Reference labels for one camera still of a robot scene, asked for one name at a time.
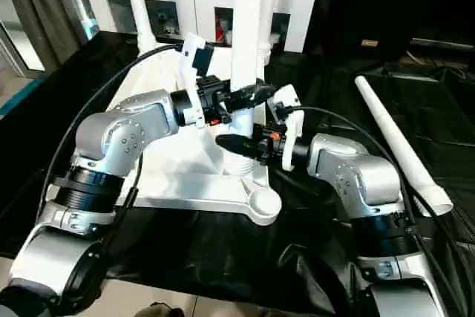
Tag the white plastic table top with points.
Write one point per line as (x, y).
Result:
(185, 191)

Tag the white plastic table leg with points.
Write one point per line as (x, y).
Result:
(137, 5)
(246, 16)
(397, 139)
(269, 9)

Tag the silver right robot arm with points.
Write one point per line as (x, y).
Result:
(356, 176)

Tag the black work mat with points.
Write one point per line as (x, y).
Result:
(222, 257)

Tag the teal floor mat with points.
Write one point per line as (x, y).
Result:
(18, 96)

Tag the grey curtain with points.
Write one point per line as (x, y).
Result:
(37, 12)

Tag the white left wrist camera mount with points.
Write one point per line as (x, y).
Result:
(189, 72)

